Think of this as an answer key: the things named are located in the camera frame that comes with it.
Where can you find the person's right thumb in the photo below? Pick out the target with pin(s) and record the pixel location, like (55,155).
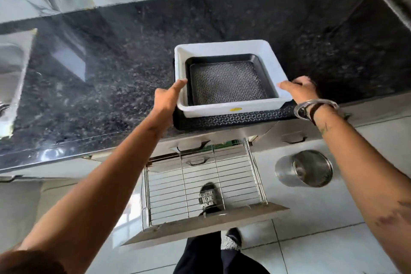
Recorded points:
(287,85)

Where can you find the dark wrist band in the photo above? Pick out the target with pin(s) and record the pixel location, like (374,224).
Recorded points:
(316,110)

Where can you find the black patterned base tray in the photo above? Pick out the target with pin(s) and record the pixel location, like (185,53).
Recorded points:
(231,119)

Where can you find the steel perforated canister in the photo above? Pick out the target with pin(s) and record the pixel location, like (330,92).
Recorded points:
(305,167)

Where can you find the person's right hand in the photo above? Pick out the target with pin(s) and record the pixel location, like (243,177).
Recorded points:
(300,90)

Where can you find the person's left forearm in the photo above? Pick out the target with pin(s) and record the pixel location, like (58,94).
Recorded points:
(86,193)

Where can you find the person's dark trousers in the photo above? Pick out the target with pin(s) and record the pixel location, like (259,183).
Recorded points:
(215,256)

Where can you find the silver metal bangle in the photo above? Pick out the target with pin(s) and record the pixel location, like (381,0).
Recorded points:
(313,106)

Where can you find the person's right forearm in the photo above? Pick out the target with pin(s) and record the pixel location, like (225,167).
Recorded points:
(366,171)

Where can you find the black perforated inner tray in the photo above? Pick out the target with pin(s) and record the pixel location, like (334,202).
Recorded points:
(228,81)

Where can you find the stainless steel sink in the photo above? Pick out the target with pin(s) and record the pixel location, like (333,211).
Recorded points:
(12,81)

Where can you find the person's patterned left shoe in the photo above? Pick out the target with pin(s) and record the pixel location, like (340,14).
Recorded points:
(209,198)

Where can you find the person's patterned shoe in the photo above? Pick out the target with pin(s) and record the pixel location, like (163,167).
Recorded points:
(209,198)
(231,240)

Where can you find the white plastic tray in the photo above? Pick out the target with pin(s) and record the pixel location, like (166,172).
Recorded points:
(224,55)

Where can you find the person's left hand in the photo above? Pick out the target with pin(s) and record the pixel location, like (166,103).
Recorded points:
(162,102)

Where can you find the person's patterned right shoe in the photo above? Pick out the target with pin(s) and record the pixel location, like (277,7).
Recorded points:
(231,240)

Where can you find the person's left thumb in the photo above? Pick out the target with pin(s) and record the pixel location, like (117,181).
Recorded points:
(175,86)

